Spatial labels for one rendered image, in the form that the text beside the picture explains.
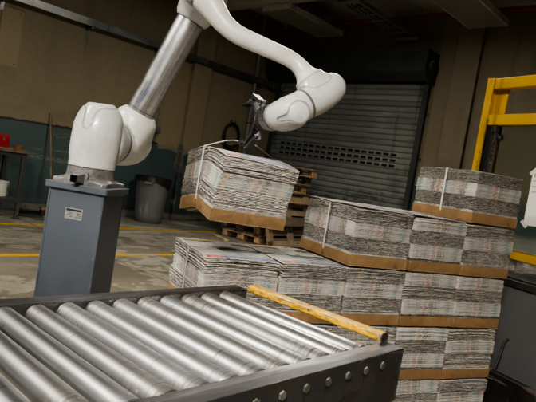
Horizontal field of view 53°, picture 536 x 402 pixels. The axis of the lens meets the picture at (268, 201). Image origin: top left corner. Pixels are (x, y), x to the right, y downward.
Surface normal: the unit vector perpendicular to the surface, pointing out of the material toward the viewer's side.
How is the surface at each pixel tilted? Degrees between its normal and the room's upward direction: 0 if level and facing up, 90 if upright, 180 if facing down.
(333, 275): 90
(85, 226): 90
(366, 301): 90
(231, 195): 99
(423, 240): 90
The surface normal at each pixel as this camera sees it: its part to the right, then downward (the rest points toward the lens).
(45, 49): 0.73, 0.15
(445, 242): 0.45, 0.12
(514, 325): -0.89, -0.12
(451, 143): -0.67, -0.07
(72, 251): -0.08, 0.04
